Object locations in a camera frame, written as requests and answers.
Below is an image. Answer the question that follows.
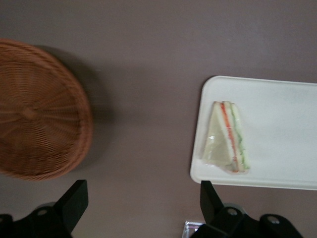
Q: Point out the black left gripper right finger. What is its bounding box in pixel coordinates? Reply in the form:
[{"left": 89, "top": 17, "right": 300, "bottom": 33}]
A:
[{"left": 190, "top": 180, "right": 259, "bottom": 238}]

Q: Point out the round brown wicker basket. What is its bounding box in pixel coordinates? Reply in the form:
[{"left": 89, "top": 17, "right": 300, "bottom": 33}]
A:
[{"left": 0, "top": 38, "right": 94, "bottom": 182}]

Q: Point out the cream plastic tray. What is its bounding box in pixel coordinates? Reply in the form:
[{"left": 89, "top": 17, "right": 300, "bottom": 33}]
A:
[{"left": 189, "top": 75, "right": 317, "bottom": 191}]

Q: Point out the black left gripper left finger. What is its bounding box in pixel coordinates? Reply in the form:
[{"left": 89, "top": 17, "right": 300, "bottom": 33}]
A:
[{"left": 14, "top": 179, "right": 89, "bottom": 238}]

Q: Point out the triangle sandwich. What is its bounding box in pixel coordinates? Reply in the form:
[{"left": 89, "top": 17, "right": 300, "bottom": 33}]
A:
[{"left": 200, "top": 100, "right": 251, "bottom": 175}]

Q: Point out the clear acrylic bottle rack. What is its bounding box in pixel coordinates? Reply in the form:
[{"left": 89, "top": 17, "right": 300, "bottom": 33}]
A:
[{"left": 183, "top": 220, "right": 205, "bottom": 238}]

